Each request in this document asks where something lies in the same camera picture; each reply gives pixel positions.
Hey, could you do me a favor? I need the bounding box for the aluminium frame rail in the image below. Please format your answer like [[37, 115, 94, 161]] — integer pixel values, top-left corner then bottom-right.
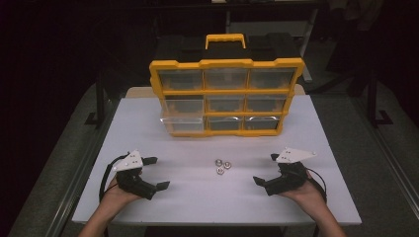
[[43, 98, 121, 237], [351, 98, 419, 211]]

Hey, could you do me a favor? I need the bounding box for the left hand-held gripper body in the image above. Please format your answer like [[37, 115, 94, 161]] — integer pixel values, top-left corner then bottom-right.
[[113, 150, 158, 201]]

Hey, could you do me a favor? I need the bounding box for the black metal stand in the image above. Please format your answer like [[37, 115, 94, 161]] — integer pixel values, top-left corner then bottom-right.
[[366, 74, 394, 128], [84, 73, 107, 128]]

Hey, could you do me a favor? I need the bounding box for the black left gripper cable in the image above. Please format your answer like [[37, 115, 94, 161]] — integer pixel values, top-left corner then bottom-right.
[[98, 152, 130, 202]]

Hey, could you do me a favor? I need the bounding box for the yellow black parts organizer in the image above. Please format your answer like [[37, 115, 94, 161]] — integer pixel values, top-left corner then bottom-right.
[[148, 33, 305, 138]]

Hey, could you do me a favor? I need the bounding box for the clear plastic drawer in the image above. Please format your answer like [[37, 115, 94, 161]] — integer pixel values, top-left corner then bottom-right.
[[159, 114, 206, 133]]

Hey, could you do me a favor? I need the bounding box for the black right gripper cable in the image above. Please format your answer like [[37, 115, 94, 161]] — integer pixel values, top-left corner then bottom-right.
[[305, 168, 328, 203]]

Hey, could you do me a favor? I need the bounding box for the person's right hand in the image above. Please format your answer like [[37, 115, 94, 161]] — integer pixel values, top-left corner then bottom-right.
[[279, 170, 326, 212]]

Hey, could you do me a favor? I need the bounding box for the person's left hand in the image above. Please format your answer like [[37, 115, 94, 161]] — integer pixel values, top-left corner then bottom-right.
[[99, 167, 144, 211]]

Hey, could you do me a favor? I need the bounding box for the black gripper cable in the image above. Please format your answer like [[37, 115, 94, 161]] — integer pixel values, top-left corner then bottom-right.
[[305, 168, 328, 203], [98, 152, 130, 202]]

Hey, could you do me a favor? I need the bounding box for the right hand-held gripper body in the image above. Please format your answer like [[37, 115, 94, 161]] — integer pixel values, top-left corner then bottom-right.
[[262, 146, 318, 198]]

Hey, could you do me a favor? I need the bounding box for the set of clear organizer bins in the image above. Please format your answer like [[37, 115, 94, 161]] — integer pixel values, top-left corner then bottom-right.
[[158, 67, 296, 131]]

